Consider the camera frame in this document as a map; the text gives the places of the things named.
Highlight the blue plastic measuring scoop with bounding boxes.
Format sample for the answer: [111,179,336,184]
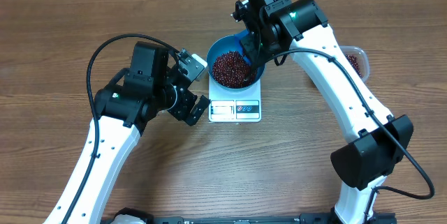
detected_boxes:
[235,30,258,66]

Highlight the red adzuki beans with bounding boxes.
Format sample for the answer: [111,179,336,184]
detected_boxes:
[212,50,362,89]

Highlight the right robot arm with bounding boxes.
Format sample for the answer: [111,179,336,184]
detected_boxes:
[233,0,413,223]

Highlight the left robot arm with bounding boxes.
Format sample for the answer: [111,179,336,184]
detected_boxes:
[45,42,210,223]

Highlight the white digital kitchen scale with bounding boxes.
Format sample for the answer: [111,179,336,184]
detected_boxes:
[208,78,262,123]

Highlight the teal metal bowl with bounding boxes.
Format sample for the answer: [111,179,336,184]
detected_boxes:
[206,34,265,90]

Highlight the clear plastic food container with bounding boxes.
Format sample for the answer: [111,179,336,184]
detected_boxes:
[340,46,370,82]

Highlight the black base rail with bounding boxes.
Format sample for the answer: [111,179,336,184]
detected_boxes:
[99,207,397,224]

